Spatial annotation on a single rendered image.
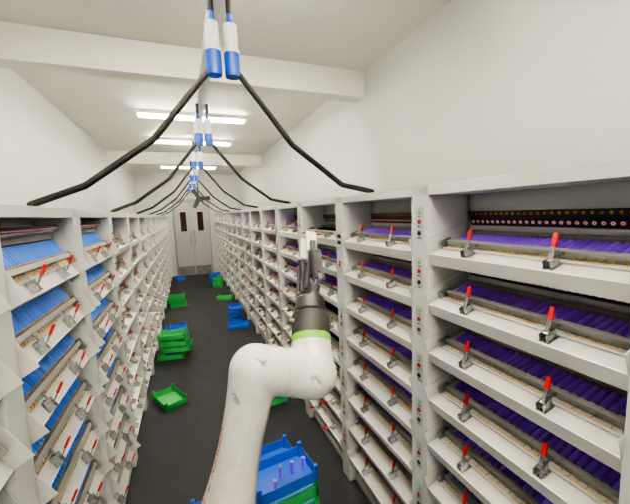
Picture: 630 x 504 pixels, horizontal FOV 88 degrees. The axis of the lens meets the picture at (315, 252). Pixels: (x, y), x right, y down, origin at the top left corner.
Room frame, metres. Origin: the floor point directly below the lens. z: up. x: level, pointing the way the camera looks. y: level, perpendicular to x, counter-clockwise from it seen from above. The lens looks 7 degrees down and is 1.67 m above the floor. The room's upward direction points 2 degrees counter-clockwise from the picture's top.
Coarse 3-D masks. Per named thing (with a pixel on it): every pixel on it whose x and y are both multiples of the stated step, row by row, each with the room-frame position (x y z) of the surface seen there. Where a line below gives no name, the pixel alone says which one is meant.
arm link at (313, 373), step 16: (304, 336) 0.71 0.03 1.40; (320, 336) 0.71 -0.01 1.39; (288, 352) 0.67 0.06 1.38; (304, 352) 0.68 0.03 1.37; (320, 352) 0.68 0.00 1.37; (304, 368) 0.65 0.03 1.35; (320, 368) 0.66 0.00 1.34; (288, 384) 0.63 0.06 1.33; (304, 384) 0.64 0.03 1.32; (320, 384) 0.65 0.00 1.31
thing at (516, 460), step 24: (432, 384) 1.21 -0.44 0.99; (456, 384) 1.23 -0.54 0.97; (432, 408) 1.19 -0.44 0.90; (456, 408) 1.12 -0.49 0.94; (480, 432) 0.99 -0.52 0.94; (504, 432) 0.97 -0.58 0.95; (504, 456) 0.89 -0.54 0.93; (528, 456) 0.87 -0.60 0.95; (528, 480) 0.83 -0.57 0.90; (552, 480) 0.79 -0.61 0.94; (576, 480) 0.77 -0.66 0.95
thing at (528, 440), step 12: (456, 396) 1.16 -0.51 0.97; (480, 408) 1.06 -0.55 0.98; (492, 420) 1.01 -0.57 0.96; (504, 420) 0.98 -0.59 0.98; (516, 432) 0.93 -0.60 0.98; (528, 444) 0.90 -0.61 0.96; (540, 444) 0.87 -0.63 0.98; (552, 456) 0.83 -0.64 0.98; (564, 468) 0.80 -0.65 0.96; (576, 468) 0.78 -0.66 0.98; (588, 480) 0.75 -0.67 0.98; (600, 492) 0.73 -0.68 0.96; (612, 492) 0.71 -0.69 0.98
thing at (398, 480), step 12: (348, 420) 1.85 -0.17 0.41; (360, 420) 1.86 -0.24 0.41; (360, 432) 1.80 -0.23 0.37; (372, 432) 1.74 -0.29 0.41; (360, 444) 1.72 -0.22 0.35; (372, 444) 1.69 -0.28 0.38; (384, 444) 1.65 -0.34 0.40; (372, 456) 1.61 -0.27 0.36; (384, 456) 1.59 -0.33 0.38; (384, 468) 1.52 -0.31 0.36; (396, 468) 1.50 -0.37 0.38; (396, 480) 1.44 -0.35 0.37; (408, 480) 1.41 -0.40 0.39; (396, 492) 1.41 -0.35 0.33; (408, 492) 1.37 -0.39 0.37
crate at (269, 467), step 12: (300, 444) 1.58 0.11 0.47; (276, 456) 1.54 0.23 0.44; (288, 456) 1.57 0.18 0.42; (300, 456) 1.58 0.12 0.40; (264, 468) 1.50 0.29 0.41; (276, 468) 1.50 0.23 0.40; (288, 468) 1.50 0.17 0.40; (300, 468) 1.50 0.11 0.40; (312, 468) 1.47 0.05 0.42; (264, 480) 1.43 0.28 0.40; (288, 480) 1.43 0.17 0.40; (300, 480) 1.38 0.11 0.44; (312, 480) 1.41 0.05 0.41; (264, 492) 1.36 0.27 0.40; (276, 492) 1.33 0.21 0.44; (288, 492) 1.35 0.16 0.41
